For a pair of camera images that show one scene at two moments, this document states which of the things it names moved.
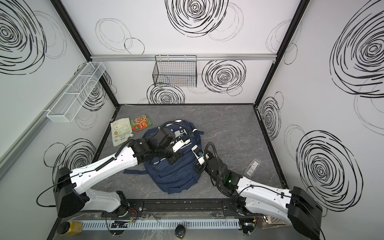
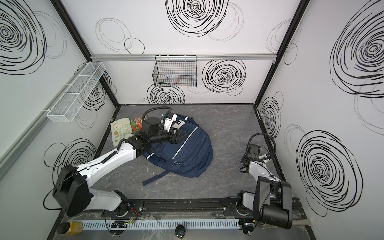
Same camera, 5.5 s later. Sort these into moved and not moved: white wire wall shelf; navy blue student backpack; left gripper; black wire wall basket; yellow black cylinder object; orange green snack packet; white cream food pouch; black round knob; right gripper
Moved: navy blue student backpack; right gripper; left gripper
Not moved: white cream food pouch; black wire wall basket; black round knob; orange green snack packet; yellow black cylinder object; white wire wall shelf
